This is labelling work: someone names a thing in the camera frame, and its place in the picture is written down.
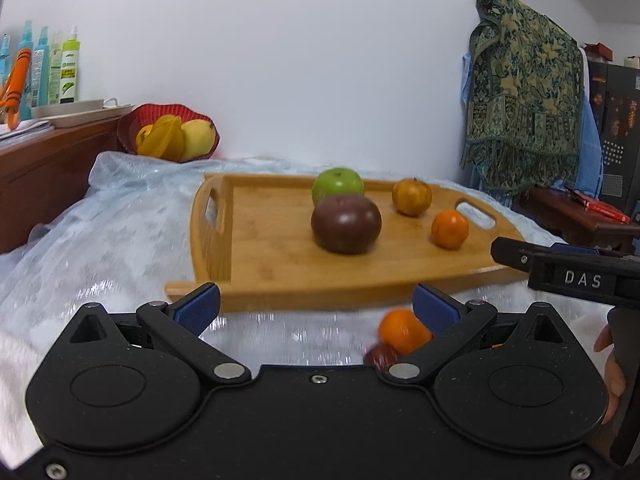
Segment wooden cabinet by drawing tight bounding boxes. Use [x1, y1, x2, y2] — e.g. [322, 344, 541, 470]
[0, 116, 124, 256]

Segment stack of papers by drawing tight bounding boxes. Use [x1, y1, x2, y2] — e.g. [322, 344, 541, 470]
[0, 118, 55, 142]

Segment blue bottle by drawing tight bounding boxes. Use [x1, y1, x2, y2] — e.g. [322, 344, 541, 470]
[0, 34, 12, 92]

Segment small dark wooden table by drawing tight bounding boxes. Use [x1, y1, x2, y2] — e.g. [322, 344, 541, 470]
[517, 186, 640, 257]

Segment green and white spray bottle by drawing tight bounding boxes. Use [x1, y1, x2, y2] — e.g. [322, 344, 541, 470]
[59, 25, 81, 104]

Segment yellow starfruit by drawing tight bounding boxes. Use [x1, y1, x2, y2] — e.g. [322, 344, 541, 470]
[135, 114, 186, 161]

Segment yellow mango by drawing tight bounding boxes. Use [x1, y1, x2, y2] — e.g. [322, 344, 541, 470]
[180, 118, 217, 161]

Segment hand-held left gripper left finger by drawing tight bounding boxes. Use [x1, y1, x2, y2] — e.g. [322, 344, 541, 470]
[65, 282, 252, 387]

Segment orange scissors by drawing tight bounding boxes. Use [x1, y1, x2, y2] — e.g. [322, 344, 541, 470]
[0, 47, 33, 130]

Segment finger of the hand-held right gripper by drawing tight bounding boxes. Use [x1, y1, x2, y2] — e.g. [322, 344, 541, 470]
[549, 241, 628, 260]
[490, 236, 535, 274]

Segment dark purple round fruit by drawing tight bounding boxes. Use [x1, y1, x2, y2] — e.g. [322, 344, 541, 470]
[310, 194, 383, 255]

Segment wooden tray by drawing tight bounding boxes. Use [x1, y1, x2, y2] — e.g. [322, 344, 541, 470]
[165, 172, 527, 314]

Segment brown box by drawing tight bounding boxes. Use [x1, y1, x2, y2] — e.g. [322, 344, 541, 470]
[582, 42, 614, 64]

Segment black cabinet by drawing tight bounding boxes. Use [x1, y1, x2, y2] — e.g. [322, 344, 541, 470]
[584, 57, 640, 213]

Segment small orange mandarin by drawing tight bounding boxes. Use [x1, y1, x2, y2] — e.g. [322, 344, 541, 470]
[378, 308, 434, 356]
[430, 209, 470, 251]

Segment green apple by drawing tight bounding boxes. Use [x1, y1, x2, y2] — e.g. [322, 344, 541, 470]
[311, 167, 365, 207]

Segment red flat box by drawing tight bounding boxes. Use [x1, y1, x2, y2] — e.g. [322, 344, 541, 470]
[564, 184, 632, 225]

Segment white plastic tray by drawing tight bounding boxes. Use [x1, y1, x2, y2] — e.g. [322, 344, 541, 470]
[30, 98, 107, 129]

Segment clear spray bottle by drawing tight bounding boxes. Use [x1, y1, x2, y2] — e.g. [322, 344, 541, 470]
[49, 31, 64, 106]

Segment red woven basket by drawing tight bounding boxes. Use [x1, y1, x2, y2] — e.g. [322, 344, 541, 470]
[116, 103, 221, 163]

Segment person's right hand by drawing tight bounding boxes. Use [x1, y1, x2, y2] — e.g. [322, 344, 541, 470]
[593, 324, 628, 426]

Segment teal spray bottle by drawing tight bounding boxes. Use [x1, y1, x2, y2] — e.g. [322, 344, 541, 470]
[32, 25, 51, 107]
[19, 20, 34, 108]

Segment green patterned shawl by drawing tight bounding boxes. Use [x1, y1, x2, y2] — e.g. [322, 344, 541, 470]
[459, 0, 586, 194]

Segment yellow-brown orange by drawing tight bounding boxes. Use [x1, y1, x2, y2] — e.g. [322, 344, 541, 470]
[391, 177, 433, 218]

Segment red date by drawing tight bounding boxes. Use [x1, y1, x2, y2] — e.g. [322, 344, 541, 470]
[363, 342, 401, 369]

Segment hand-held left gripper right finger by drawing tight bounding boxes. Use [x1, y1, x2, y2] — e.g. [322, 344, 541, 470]
[387, 282, 571, 387]

